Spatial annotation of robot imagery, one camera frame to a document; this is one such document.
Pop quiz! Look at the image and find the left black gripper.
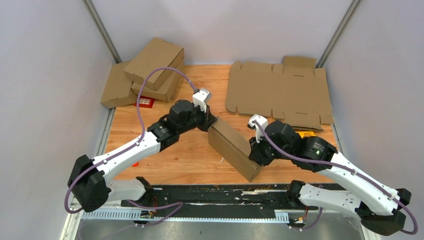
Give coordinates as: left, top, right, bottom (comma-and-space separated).
178, 103, 218, 135

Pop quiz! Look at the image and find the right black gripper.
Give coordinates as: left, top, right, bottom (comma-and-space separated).
248, 131, 292, 167

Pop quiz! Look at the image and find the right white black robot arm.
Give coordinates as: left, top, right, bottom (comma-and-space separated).
247, 115, 418, 236

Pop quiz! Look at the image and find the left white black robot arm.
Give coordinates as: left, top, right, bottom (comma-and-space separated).
64, 99, 218, 214

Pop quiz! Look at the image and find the flat-lying folded cardboard box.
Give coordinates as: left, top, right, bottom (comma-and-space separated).
100, 61, 137, 109

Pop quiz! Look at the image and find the yellow plastic triangle piece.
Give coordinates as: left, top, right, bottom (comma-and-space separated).
296, 131, 316, 138

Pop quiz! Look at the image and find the red plastic tray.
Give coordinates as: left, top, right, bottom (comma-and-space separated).
138, 96, 155, 109

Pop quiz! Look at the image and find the flat cardboard sheet stack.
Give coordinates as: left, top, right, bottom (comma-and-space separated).
225, 56, 334, 131

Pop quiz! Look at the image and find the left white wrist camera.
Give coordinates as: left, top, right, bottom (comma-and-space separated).
192, 88, 212, 113

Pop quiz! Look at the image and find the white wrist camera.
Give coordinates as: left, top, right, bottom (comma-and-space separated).
192, 88, 212, 113
247, 114, 268, 143

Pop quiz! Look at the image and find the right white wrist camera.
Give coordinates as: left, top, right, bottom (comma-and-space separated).
247, 114, 268, 143

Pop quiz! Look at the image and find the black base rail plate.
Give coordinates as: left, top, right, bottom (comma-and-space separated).
136, 183, 306, 220

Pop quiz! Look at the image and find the white slotted cable duct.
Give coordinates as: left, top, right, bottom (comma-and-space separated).
81, 209, 290, 223

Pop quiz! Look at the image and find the left aluminium corner post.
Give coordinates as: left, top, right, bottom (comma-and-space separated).
82, 0, 122, 64

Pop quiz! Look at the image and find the aluminium corner post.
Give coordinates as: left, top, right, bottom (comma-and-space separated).
82, 0, 122, 64
316, 0, 363, 68

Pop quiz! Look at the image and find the right aluminium corner post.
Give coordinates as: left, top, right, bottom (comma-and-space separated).
316, 0, 363, 68

